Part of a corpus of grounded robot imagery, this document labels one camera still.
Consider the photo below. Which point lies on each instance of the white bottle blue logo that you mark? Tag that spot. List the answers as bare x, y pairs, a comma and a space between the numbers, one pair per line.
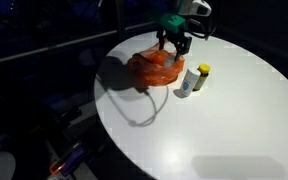
188, 83

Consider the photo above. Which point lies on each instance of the orange plastic bag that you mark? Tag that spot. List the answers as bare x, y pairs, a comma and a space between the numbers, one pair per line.
154, 71

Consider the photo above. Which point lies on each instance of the dark vertical post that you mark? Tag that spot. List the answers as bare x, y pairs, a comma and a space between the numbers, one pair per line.
119, 18

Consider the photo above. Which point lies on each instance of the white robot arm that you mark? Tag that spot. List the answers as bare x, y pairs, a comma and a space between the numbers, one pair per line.
199, 7

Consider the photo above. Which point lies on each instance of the long metal handrail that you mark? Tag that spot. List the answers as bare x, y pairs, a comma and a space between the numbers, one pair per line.
50, 47

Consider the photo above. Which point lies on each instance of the dark bottle yellow cap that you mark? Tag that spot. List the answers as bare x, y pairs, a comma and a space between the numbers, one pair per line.
201, 78

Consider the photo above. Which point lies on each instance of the short metal handrail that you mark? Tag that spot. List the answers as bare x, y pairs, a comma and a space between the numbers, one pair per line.
139, 27

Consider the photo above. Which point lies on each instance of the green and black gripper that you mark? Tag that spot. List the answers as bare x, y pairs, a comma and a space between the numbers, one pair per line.
172, 21

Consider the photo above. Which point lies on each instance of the orange and blue clamp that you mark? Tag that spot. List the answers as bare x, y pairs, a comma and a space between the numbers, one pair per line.
65, 160

